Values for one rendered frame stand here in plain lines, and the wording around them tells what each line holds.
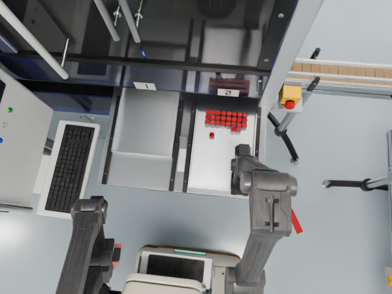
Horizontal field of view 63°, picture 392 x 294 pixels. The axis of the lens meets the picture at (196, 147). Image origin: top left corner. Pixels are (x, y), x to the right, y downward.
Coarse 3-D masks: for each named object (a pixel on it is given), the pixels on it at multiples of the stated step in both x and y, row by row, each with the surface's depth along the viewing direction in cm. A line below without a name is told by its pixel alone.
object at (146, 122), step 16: (128, 96) 145; (144, 96) 144; (160, 96) 144; (176, 96) 144; (128, 112) 143; (144, 112) 142; (160, 112) 142; (176, 112) 138; (128, 128) 141; (144, 128) 141; (160, 128) 140; (112, 144) 136; (128, 144) 139; (144, 144) 139; (160, 144) 138
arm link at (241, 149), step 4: (240, 144) 112; (244, 144) 112; (248, 144) 112; (236, 148) 114; (240, 148) 111; (244, 148) 111; (248, 148) 111; (236, 152) 113; (240, 152) 110; (244, 152) 110; (248, 152) 110; (232, 160) 103; (232, 164) 103; (232, 168) 104; (232, 172) 107
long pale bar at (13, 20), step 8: (0, 0) 78; (0, 8) 79; (8, 8) 81; (8, 16) 82; (16, 24) 85; (24, 32) 88; (32, 40) 92; (40, 48) 96; (48, 56) 101; (64, 56) 112; (56, 64) 106; (64, 64) 112; (64, 72) 112
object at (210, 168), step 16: (208, 128) 139; (224, 128) 139; (192, 144) 134; (208, 144) 137; (224, 144) 137; (192, 160) 136; (208, 160) 136; (224, 160) 135; (192, 176) 134; (208, 176) 134; (224, 176) 134
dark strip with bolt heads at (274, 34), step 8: (280, 0) 76; (288, 0) 76; (280, 8) 79; (288, 8) 79; (272, 16) 82; (280, 16) 81; (288, 16) 81; (272, 24) 85; (280, 24) 85; (272, 32) 88; (280, 32) 88; (272, 40) 92; (280, 40) 92; (264, 48) 96; (272, 48) 96; (264, 56) 100; (272, 56) 100; (264, 64) 105
